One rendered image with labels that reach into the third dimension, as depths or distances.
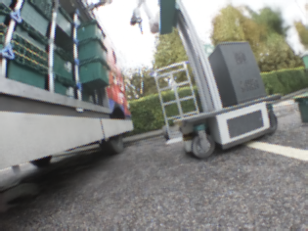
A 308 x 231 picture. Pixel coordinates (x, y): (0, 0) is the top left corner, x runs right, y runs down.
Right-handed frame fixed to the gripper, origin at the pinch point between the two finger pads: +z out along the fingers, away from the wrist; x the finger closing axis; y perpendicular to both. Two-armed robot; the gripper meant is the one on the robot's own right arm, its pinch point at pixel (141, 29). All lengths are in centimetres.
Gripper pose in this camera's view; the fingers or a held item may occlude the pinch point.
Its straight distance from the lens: 176.8
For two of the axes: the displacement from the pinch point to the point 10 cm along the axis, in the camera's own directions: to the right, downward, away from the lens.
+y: 9.7, -2.3, -0.3
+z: 2.3, 9.7, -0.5
